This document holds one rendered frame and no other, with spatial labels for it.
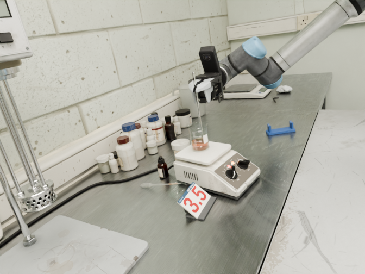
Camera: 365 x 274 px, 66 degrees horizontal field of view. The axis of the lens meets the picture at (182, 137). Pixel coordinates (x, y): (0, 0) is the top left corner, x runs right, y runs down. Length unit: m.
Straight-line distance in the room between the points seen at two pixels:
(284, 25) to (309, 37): 1.02
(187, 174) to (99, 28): 0.65
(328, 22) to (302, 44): 0.10
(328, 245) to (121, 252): 0.39
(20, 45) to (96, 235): 0.41
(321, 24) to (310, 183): 0.52
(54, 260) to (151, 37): 1.01
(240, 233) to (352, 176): 0.34
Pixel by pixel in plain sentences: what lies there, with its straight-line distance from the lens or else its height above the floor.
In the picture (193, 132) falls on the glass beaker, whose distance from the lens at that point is 0.75.
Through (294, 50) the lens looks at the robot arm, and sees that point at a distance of 1.05.
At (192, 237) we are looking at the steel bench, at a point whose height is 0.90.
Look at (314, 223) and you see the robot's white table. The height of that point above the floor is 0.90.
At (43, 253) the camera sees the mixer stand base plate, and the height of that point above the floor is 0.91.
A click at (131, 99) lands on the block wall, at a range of 1.22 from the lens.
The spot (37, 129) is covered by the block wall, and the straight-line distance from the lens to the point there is 0.94.
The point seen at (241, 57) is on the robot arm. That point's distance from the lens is 0.97.
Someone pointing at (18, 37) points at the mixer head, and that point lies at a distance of 0.50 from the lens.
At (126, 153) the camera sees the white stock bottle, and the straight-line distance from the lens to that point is 0.93.
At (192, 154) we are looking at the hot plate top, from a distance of 0.76.
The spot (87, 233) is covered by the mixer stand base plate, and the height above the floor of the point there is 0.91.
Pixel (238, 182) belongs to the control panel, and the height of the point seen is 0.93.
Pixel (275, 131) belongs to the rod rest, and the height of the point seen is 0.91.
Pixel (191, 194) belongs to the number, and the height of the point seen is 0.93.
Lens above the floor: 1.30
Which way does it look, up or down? 21 degrees down
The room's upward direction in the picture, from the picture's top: 10 degrees counter-clockwise
